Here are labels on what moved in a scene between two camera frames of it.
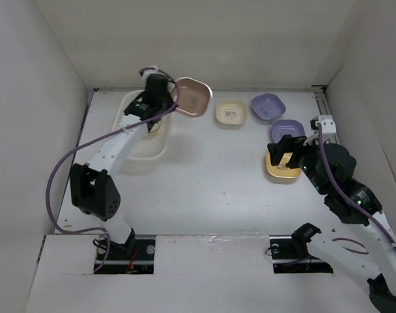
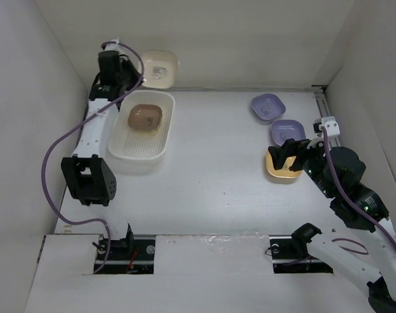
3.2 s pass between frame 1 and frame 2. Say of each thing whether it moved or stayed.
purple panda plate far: stayed
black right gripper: stayed
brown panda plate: moved
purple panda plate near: stayed
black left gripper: moved
